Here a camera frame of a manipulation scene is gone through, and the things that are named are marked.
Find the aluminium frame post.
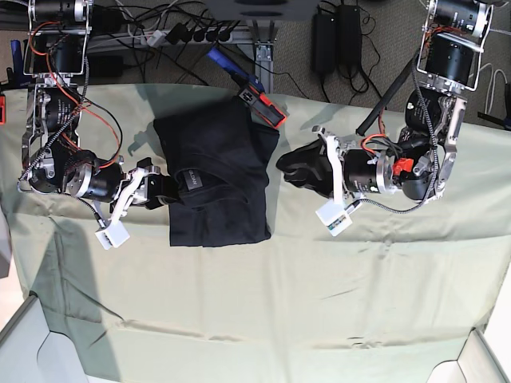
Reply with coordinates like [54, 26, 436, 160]
[247, 19, 280, 93]

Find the blue clamp at left edge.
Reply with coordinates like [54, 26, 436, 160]
[2, 40, 31, 90]

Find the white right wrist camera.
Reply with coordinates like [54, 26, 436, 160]
[95, 221, 130, 250]

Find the black power adapter brick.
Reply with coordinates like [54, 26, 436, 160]
[311, 14, 336, 75]

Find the blue orange bar clamp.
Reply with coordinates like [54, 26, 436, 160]
[208, 47, 287, 129]

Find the black T-shirt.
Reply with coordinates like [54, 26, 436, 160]
[153, 98, 279, 247]

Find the grey cable on floor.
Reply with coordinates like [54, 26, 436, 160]
[477, 63, 510, 116]

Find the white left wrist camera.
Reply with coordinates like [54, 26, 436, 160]
[315, 200, 352, 237]

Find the white bin lower right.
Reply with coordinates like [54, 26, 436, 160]
[426, 329, 510, 383]

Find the black power strip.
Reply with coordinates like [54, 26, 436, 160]
[141, 22, 239, 48]

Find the white bin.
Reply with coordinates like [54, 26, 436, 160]
[426, 329, 510, 383]
[1, 295, 88, 382]

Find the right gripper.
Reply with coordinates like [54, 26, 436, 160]
[106, 157, 181, 227]

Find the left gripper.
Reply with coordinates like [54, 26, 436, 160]
[275, 125, 363, 207]

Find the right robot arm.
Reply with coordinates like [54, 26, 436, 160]
[18, 1, 180, 228]

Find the white bin lower left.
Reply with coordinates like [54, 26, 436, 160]
[1, 295, 88, 382]

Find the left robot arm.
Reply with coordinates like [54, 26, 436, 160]
[276, 1, 496, 212]

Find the black adapter on left floor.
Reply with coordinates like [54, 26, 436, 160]
[88, 55, 125, 78]

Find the green table cloth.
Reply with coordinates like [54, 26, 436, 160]
[1, 90, 510, 382]

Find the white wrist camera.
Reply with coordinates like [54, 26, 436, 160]
[315, 200, 352, 237]
[95, 221, 130, 250]

